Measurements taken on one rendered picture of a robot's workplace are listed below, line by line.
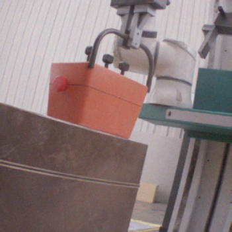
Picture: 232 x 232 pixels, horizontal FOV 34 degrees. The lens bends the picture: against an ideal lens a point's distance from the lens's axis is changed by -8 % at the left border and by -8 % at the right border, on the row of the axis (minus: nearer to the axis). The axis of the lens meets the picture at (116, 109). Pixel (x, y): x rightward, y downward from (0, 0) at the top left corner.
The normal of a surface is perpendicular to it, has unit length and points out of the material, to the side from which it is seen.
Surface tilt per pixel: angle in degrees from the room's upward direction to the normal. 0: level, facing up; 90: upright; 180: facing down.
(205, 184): 90
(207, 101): 90
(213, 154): 90
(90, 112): 97
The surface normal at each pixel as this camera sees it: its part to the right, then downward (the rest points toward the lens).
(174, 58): -0.02, -0.12
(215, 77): -0.53, -0.22
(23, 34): -0.32, -0.18
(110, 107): 0.70, 0.19
